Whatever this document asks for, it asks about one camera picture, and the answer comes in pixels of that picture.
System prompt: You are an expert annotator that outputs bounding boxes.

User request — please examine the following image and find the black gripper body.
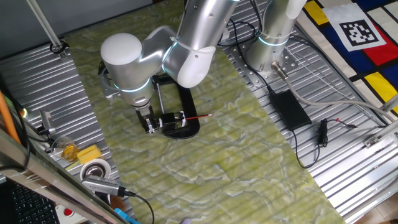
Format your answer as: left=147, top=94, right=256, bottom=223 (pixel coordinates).
left=135, top=105, right=155, bottom=130

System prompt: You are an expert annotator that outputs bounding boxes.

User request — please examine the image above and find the black crank pencil sharpener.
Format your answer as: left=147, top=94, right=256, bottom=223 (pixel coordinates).
left=158, top=111, right=187, bottom=131

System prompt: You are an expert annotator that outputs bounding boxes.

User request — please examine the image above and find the black C-clamp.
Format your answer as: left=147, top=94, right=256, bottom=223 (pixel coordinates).
left=151, top=74, right=201, bottom=140

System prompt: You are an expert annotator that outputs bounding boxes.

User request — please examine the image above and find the red pencil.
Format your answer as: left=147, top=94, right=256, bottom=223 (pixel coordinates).
left=185, top=113, right=215, bottom=121

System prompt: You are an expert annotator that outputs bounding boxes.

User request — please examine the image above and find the yellow sponge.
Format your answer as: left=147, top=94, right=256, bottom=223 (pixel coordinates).
left=76, top=144, right=103, bottom=166

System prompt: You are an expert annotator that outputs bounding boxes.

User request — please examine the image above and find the white tape roll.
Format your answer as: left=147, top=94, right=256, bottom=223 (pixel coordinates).
left=79, top=157, right=112, bottom=182

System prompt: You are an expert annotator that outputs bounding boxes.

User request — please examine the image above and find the green marble pattern mat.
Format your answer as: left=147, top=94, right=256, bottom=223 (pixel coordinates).
left=63, top=0, right=348, bottom=224

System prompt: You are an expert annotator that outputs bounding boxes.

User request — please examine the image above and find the brown round object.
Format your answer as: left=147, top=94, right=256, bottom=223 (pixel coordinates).
left=109, top=195, right=127, bottom=213

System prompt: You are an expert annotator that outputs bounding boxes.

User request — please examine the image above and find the glass beaker yellow liquid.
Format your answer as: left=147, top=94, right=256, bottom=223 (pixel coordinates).
left=50, top=136, right=80, bottom=163

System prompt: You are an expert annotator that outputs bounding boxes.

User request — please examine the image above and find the blue plastic item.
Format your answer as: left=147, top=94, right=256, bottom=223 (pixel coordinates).
left=113, top=207, right=141, bottom=224

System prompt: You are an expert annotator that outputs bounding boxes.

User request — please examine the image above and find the red emergency stop box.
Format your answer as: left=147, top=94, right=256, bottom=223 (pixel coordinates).
left=55, top=203, right=90, bottom=224

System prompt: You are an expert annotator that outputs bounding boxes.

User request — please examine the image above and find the black power adapter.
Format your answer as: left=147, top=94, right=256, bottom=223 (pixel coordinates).
left=268, top=89, right=313, bottom=131

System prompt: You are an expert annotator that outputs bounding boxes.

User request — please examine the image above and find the orange pole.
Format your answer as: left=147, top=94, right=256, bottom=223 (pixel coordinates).
left=0, top=90, right=22, bottom=146

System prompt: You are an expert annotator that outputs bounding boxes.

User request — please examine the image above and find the black keyboard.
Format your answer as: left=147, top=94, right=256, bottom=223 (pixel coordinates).
left=7, top=182, right=60, bottom=224

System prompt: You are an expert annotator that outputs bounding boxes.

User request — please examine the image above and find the fiducial marker board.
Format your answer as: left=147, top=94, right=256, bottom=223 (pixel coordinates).
left=297, top=0, right=398, bottom=116

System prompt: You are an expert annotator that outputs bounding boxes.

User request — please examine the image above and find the white marker tag paper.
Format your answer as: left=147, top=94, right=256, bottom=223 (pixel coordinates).
left=322, top=2, right=387, bottom=53

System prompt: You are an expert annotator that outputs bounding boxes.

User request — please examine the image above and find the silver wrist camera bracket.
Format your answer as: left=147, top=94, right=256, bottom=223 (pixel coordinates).
left=98, top=60, right=121, bottom=100

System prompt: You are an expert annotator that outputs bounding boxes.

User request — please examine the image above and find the silver depth camera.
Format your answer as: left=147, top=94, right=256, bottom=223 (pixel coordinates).
left=80, top=174, right=127, bottom=198

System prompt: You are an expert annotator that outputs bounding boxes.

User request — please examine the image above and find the black camera cable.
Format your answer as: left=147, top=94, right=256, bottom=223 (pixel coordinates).
left=124, top=190, right=155, bottom=224

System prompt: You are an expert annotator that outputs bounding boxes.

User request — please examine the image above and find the small grey camera stand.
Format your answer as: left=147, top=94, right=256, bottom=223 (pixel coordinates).
left=37, top=110, right=57, bottom=136

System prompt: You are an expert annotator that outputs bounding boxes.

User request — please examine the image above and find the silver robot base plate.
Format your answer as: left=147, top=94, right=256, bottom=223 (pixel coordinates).
left=224, top=39, right=300, bottom=90

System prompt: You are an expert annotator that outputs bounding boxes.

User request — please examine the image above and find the aluminium frame bar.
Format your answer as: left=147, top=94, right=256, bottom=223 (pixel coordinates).
left=0, top=127, right=128, bottom=224

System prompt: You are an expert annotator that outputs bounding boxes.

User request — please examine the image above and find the black power cord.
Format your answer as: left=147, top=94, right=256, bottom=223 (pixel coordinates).
left=228, top=18, right=274, bottom=93

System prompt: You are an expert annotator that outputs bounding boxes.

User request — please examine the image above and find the aluminium pole with bracket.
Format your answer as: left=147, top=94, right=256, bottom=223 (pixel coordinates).
left=25, top=0, right=70, bottom=60

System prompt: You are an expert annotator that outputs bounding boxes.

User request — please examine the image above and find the black bundled adapter cable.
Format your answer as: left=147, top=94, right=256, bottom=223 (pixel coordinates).
left=291, top=117, right=358, bottom=170

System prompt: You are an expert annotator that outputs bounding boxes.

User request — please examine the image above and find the thick grey robot cable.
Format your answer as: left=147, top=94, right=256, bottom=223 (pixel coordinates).
left=271, top=61, right=398, bottom=123

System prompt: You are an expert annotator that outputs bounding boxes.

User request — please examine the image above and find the aluminium corner frame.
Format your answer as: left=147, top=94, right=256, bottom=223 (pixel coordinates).
left=363, top=93, right=398, bottom=149

